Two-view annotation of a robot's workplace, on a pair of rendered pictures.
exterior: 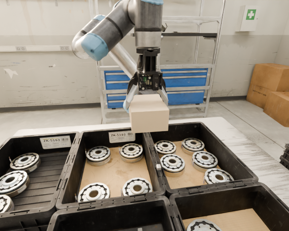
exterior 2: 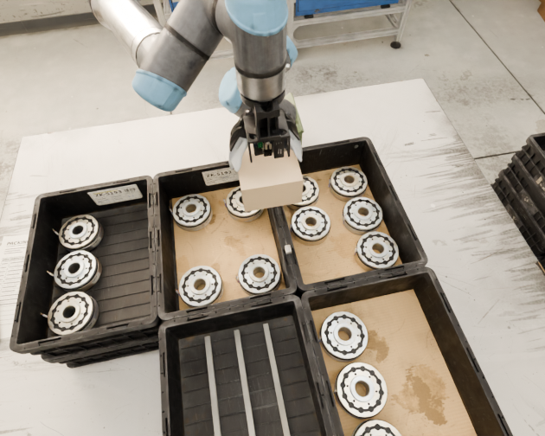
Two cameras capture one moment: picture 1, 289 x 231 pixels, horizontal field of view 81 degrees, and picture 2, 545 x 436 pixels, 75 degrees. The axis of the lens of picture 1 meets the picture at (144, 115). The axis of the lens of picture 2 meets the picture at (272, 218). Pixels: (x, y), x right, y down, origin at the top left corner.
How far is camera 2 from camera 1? 0.34 m
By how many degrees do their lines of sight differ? 33
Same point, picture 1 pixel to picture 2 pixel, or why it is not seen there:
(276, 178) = (477, 221)
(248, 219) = (403, 304)
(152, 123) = (275, 198)
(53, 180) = (134, 260)
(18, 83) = not seen: outside the picture
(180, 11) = not seen: outside the picture
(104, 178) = (209, 252)
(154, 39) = (272, 88)
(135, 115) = (247, 193)
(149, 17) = (260, 57)
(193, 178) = (341, 245)
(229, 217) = (380, 304)
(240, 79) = not seen: outside the picture
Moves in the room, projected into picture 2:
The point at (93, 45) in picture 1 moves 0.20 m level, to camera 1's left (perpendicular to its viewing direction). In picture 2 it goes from (159, 98) to (26, 105)
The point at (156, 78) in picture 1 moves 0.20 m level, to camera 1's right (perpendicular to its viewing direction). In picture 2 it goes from (279, 143) to (399, 137)
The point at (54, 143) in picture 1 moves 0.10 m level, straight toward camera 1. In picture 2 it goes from (113, 196) to (128, 221)
